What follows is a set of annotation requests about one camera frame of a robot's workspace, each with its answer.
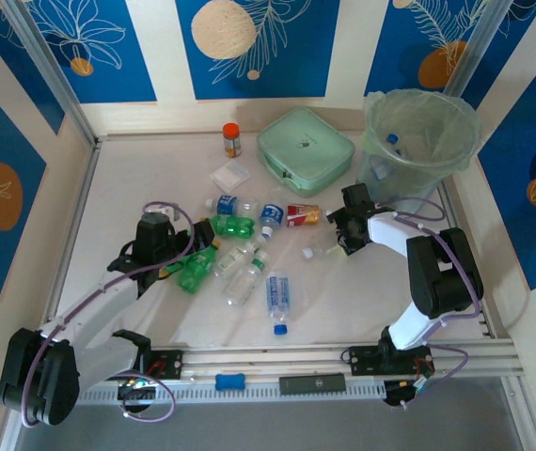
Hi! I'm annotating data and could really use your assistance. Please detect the grey metal panel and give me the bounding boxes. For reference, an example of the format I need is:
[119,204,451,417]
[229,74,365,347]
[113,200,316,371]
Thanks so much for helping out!
[0,397,536,451]

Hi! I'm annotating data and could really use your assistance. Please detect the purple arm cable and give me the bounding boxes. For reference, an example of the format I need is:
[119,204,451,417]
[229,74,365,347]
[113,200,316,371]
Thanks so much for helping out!
[21,200,198,428]
[373,196,485,410]

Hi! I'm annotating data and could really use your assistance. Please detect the red snack packet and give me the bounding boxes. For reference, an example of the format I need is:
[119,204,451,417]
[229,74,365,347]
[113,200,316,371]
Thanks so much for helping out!
[286,202,328,228]

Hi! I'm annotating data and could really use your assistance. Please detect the aluminium frame post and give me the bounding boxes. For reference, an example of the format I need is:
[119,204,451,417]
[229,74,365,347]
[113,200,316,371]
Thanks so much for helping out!
[442,0,518,98]
[0,0,100,149]

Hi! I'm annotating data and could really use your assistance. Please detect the aluminium mounting rail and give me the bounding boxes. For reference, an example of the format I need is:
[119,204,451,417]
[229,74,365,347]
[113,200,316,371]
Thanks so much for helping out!
[7,340,526,389]

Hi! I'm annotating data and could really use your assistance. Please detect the clear bottle with green label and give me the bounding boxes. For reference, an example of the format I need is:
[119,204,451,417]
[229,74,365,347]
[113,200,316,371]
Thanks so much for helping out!
[222,248,272,307]

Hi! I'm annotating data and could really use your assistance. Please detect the mint green zip case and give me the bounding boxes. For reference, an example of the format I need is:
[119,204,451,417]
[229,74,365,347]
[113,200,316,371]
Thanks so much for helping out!
[256,106,357,198]

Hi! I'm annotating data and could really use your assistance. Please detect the black rectangular device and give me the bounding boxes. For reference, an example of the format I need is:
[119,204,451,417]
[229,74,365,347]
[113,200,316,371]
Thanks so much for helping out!
[278,374,348,397]

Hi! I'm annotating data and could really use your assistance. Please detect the crushed blue-label white-cap bottle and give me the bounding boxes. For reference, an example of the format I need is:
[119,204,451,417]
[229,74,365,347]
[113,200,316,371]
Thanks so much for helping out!
[259,187,287,239]

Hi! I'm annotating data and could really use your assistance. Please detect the blue-label white-cap plastic bottle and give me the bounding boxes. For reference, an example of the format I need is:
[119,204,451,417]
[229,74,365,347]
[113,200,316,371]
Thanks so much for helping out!
[204,194,260,217]

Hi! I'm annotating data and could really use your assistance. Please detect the slotted grey cable duct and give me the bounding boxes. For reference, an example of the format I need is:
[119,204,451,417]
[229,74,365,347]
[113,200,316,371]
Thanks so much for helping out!
[27,378,504,405]

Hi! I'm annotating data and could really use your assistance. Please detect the small clear plastic bag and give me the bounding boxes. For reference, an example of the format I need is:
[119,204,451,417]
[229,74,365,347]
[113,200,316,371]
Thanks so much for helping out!
[209,161,252,193]

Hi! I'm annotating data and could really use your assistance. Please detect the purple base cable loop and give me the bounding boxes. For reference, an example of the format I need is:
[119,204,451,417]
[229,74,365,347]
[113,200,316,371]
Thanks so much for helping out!
[120,378,176,423]

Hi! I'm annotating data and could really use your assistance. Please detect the clear plastic bin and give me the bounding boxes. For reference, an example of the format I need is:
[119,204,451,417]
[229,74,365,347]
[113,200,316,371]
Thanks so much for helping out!
[355,88,484,210]

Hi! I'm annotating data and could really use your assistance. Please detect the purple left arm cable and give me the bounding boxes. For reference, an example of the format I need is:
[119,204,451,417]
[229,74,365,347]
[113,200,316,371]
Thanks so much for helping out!
[21,200,198,428]

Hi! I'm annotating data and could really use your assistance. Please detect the blue bone-shaped object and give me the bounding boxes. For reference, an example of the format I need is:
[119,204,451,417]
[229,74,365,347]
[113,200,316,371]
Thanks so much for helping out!
[214,373,246,391]

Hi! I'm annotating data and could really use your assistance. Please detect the orange-capped pill bottle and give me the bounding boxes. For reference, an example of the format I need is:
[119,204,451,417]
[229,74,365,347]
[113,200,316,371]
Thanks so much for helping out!
[222,122,242,159]

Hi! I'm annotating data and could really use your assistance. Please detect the crushed green plastic bottle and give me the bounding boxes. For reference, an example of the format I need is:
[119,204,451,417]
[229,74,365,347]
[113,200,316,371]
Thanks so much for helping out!
[209,214,258,239]

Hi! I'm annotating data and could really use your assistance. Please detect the small circuit board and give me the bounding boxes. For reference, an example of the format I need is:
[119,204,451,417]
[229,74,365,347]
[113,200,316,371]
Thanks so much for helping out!
[384,378,434,405]
[117,378,156,400]

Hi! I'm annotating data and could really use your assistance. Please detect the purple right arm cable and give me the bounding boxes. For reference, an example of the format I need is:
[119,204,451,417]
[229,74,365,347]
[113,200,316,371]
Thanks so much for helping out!
[373,196,485,410]

